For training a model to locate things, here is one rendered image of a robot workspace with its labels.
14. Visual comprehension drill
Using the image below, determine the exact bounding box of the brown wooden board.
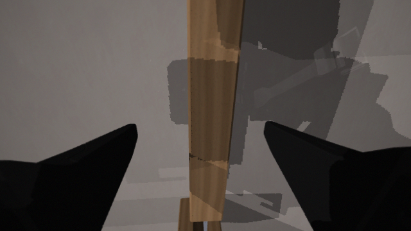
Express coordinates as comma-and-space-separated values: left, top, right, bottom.
186, 0, 245, 231

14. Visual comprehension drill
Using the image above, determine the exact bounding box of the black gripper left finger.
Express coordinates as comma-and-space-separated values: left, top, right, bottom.
0, 124, 138, 231

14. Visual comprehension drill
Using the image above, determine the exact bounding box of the wooden post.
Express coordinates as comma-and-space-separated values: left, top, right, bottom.
178, 198, 222, 231

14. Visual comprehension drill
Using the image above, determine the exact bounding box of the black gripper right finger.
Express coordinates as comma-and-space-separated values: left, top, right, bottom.
264, 121, 411, 231

